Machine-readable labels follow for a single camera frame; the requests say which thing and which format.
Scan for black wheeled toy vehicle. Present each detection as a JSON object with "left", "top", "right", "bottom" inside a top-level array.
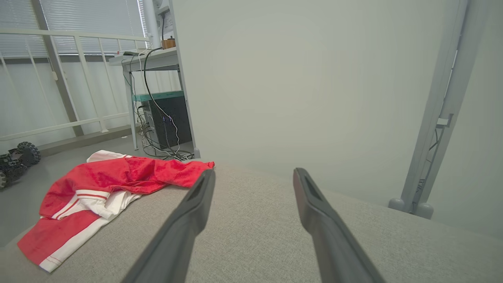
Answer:
[{"left": 0, "top": 141, "right": 41, "bottom": 190}]

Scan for red shorts white side stripe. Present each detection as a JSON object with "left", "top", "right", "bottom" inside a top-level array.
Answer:
[{"left": 17, "top": 210, "right": 112, "bottom": 273}]

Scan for grey metal desk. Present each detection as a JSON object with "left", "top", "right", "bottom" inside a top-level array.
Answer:
[{"left": 109, "top": 47, "right": 182, "bottom": 152}]

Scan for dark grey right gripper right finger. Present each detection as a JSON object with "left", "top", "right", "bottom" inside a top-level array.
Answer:
[{"left": 293, "top": 168, "right": 386, "bottom": 283}]

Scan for rounded grey post foot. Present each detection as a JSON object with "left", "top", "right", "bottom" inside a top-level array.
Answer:
[
  {"left": 413, "top": 202, "right": 434, "bottom": 220},
  {"left": 389, "top": 198, "right": 411, "bottom": 213}
]

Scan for white metal railing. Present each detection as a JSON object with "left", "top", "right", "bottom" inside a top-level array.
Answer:
[{"left": 0, "top": 28, "right": 152, "bottom": 143}]

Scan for red basketball jersey white sleeves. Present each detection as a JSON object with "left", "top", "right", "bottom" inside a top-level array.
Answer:
[{"left": 39, "top": 149, "right": 215, "bottom": 221}]

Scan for white wall-mounted device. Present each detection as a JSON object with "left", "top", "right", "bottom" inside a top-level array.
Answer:
[{"left": 156, "top": 0, "right": 174, "bottom": 37}]

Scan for long black cable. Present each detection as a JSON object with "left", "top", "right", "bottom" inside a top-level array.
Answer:
[{"left": 143, "top": 47, "right": 182, "bottom": 158}]

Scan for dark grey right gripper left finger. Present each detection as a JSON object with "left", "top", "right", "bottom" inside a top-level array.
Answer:
[{"left": 122, "top": 169, "right": 216, "bottom": 283}]

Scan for grey partition post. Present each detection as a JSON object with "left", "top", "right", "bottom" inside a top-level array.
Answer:
[{"left": 399, "top": 0, "right": 492, "bottom": 215}]

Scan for white window blinds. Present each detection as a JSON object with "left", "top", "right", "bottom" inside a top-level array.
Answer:
[{"left": 0, "top": 0, "right": 147, "bottom": 56}]

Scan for tangled floor cable bundle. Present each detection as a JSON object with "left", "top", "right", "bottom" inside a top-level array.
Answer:
[{"left": 135, "top": 112, "right": 195, "bottom": 161}]

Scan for black computer tower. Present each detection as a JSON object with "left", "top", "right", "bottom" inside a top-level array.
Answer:
[{"left": 142, "top": 96, "right": 193, "bottom": 149}]

